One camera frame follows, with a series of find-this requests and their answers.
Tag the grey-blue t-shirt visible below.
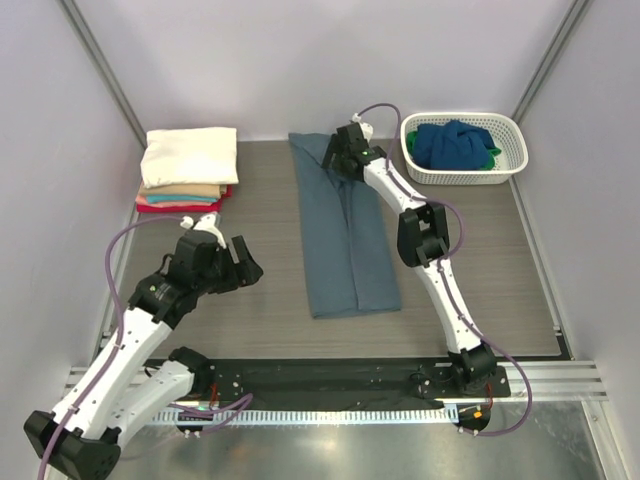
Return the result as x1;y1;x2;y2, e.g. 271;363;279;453
288;133;402;319

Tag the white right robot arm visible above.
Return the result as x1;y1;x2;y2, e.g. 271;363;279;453
322;122;497;396

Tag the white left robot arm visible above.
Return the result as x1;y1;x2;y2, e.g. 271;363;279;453
24;228;263;479

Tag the teal folded t-shirt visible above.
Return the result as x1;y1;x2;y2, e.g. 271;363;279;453
141;195;219;204

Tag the beige folded t-shirt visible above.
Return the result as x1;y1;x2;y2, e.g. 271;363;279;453
138;184;230;198

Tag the white perforated plastic basket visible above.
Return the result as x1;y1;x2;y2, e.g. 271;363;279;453
400;112;529;186

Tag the pink folded t-shirt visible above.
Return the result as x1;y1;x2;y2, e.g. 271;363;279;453
136;195;150;206

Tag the dark blue crumpled t-shirt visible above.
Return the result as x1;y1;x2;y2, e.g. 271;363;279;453
410;120;496;171

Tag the white folded t-shirt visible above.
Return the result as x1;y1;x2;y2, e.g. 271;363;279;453
140;127;239;188

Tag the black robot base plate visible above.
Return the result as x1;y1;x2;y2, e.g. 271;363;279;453
185;358;511;412

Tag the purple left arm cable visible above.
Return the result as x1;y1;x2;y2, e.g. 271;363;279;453
37;217;256;480

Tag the white slotted cable duct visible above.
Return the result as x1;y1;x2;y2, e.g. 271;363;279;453
148;404;459;427

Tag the right aluminium corner post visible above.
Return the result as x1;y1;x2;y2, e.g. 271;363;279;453
511;0;593;123

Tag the aluminium corner post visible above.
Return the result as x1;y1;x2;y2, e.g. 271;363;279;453
56;0;146;147
511;0;593;123

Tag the left aluminium corner post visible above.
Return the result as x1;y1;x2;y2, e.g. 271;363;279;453
56;0;146;147

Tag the aluminium frame rail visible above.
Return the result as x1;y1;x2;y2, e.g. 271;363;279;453
62;361;608;402

